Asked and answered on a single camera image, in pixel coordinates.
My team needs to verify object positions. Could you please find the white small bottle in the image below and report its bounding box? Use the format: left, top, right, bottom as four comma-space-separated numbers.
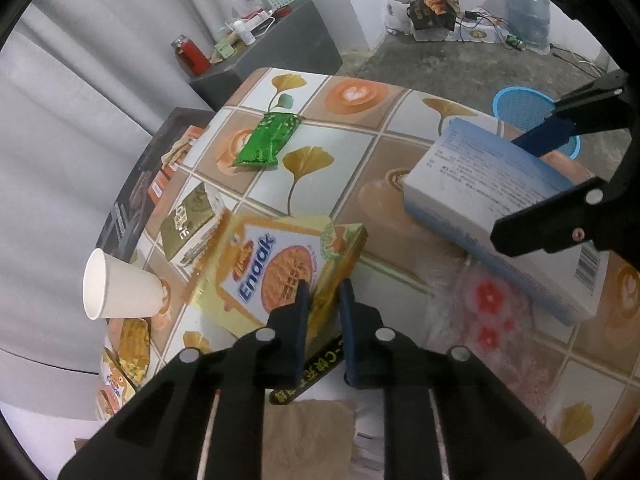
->
232, 20, 256, 46

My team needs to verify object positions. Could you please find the clear plastic bag red print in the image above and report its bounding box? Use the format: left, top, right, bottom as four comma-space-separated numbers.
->
423, 258, 551, 415

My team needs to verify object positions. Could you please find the green snack wrapper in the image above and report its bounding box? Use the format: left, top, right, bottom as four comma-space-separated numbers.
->
232, 112, 300, 167

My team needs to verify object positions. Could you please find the dark snack bag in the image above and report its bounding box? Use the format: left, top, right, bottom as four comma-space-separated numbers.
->
407, 0, 457, 32

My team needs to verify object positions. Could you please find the dark printed book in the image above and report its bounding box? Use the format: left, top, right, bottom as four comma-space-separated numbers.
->
96, 107, 215, 261

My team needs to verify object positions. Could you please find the blue water jug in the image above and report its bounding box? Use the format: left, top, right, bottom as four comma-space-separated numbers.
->
506, 0, 551, 53

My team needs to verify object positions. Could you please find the gold foil snack packet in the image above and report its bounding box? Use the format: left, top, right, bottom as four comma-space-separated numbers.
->
116, 318, 150, 387

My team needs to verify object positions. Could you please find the gold brown tea packet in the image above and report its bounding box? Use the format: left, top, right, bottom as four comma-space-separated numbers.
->
160, 182, 227, 266

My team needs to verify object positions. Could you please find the yellow Enaak snack packet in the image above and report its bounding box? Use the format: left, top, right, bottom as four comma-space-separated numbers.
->
96, 347, 136, 422

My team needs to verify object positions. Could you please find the brown paper napkin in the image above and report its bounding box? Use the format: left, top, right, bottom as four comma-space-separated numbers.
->
262, 400, 356, 480

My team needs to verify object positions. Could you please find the yellow Enaak snack box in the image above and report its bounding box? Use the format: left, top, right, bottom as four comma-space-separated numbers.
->
182, 210, 368, 353

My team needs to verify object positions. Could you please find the blue white carton box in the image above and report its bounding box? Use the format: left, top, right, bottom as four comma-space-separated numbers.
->
402, 118, 608, 325

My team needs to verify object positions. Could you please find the blue mesh trash basket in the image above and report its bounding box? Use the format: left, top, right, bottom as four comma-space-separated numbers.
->
492, 87, 582, 159

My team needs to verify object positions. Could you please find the dark grey side cabinet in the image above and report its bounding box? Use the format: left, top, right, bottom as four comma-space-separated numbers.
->
189, 0, 343, 110

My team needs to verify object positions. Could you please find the white paper cup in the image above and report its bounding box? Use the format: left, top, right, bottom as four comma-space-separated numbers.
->
82, 248, 164, 321

